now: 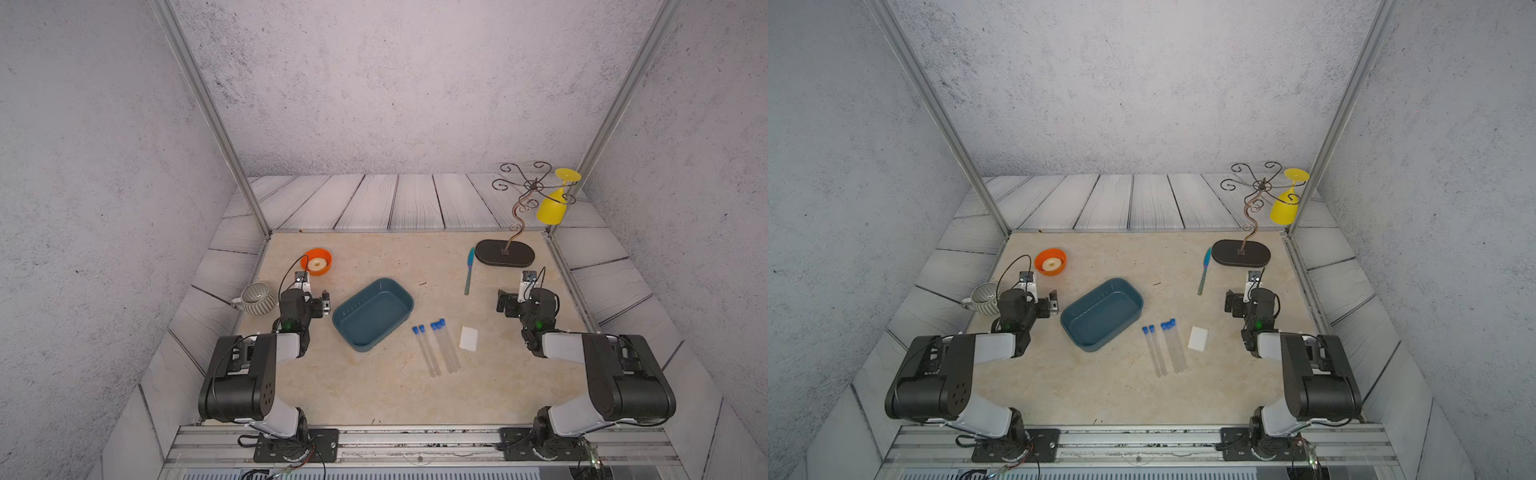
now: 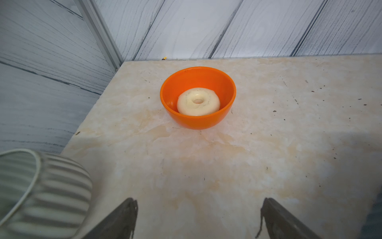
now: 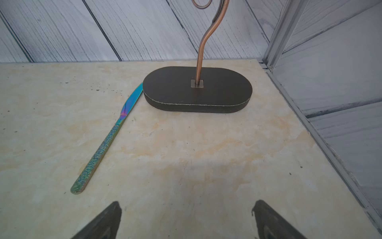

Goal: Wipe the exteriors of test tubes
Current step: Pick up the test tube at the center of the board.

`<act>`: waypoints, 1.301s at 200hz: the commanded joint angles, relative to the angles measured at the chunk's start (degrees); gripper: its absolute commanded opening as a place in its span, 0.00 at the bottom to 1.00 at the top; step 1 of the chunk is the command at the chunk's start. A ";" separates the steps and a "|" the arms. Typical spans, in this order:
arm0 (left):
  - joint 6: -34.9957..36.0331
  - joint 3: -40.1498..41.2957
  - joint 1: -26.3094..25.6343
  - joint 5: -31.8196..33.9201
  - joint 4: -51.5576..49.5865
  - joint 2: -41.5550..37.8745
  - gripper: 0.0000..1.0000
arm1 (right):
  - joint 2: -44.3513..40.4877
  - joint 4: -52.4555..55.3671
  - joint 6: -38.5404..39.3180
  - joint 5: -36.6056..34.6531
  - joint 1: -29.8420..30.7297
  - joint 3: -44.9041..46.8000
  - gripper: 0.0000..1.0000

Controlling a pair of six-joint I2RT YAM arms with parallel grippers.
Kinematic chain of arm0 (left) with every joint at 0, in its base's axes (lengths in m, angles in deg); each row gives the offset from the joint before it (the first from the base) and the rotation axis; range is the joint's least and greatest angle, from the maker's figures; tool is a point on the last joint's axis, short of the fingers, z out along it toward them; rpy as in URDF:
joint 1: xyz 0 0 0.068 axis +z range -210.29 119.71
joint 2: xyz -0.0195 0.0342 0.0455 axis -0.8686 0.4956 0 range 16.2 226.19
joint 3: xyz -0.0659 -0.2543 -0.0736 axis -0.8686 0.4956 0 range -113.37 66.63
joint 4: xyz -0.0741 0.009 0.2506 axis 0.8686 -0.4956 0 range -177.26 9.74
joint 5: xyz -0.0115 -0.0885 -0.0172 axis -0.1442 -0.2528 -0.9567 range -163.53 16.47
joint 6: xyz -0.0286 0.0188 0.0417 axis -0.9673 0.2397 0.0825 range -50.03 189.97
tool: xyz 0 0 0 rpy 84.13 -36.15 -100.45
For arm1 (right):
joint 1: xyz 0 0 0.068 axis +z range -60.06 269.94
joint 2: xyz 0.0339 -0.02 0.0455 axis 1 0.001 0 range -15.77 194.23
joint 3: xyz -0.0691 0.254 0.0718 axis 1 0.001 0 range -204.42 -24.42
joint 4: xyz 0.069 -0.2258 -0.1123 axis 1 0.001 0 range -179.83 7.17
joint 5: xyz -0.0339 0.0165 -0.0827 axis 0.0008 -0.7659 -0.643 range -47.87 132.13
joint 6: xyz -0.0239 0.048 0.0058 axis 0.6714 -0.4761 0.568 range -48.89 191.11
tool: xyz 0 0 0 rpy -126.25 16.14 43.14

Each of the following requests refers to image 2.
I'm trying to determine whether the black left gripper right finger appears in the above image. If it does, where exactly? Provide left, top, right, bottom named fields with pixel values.
left=256, top=198, right=319, bottom=239

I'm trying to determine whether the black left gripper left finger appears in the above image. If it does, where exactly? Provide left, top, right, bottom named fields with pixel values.
left=83, top=198, right=138, bottom=239

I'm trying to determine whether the grey striped ceramic mug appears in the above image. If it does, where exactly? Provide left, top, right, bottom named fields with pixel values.
left=1, top=149, right=93, bottom=239

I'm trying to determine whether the teal plastic tub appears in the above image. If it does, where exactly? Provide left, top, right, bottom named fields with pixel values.
left=359, top=192, right=382, bottom=239

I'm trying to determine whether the orange plastic bowl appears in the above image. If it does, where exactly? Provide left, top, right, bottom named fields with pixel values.
left=160, top=66, right=237, bottom=130

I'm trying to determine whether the cream ring donut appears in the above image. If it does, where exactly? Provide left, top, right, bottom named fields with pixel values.
left=177, top=88, right=220, bottom=116

